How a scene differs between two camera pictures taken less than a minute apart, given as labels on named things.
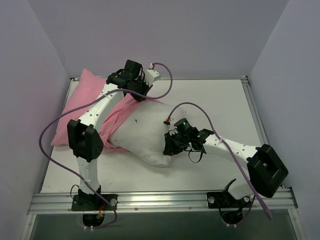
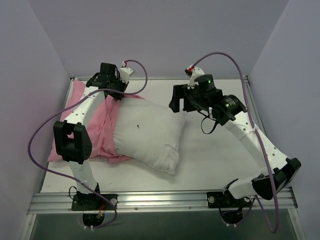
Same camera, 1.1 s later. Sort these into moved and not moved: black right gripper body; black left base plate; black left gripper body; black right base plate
Moved: black left gripper body; black right gripper body
Not moved: black right base plate; black left base plate
